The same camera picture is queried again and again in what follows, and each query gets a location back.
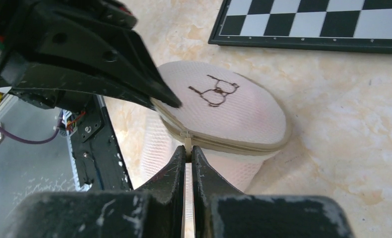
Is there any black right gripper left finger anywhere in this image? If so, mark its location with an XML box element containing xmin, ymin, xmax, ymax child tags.
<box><xmin>5</xmin><ymin>146</ymin><xmax>186</xmax><ymax>238</ymax></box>

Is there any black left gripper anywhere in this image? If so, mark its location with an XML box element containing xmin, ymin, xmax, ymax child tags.
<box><xmin>0</xmin><ymin>0</ymin><xmax>182</xmax><ymax>110</ymax></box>

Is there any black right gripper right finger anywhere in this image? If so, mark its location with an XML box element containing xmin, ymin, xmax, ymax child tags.
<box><xmin>192</xmin><ymin>146</ymin><xmax>354</xmax><ymax>238</ymax></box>

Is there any white mesh laundry bag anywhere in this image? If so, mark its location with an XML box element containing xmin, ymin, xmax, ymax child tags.
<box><xmin>140</xmin><ymin>60</ymin><xmax>293</xmax><ymax>193</ymax></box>

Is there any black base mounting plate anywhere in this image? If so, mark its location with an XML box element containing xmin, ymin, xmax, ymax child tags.
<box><xmin>63</xmin><ymin>95</ymin><xmax>133</xmax><ymax>192</ymax></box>

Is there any black and white chessboard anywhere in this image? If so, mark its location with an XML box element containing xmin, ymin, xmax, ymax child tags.
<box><xmin>208</xmin><ymin>0</ymin><xmax>392</xmax><ymax>54</ymax></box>

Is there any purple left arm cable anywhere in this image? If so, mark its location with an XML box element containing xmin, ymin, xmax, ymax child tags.
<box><xmin>0</xmin><ymin>113</ymin><xmax>65</xmax><ymax>145</ymax></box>

